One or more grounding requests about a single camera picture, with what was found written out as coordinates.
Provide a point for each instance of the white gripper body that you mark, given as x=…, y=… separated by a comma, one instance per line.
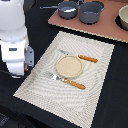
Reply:
x=18, y=56

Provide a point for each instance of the grey saucepan with handle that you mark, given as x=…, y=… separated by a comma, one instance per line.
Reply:
x=67, y=15

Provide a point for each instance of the white toy fish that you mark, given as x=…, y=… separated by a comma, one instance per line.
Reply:
x=69, y=9

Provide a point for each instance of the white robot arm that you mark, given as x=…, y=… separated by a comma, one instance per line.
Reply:
x=12, y=20

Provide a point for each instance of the pink stove board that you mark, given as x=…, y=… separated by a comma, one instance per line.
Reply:
x=106, y=26

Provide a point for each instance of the round beige plate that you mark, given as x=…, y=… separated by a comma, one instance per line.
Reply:
x=69, y=66

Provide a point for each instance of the white woven placemat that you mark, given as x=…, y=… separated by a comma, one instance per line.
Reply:
x=61, y=99

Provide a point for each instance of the large grey pot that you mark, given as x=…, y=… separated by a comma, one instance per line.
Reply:
x=89, y=12

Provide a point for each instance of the beige bowl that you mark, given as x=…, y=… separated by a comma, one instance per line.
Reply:
x=123, y=14

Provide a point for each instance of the fork with wooden handle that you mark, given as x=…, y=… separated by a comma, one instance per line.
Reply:
x=67, y=81

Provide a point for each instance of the knife with wooden handle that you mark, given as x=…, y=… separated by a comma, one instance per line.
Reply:
x=80, y=56

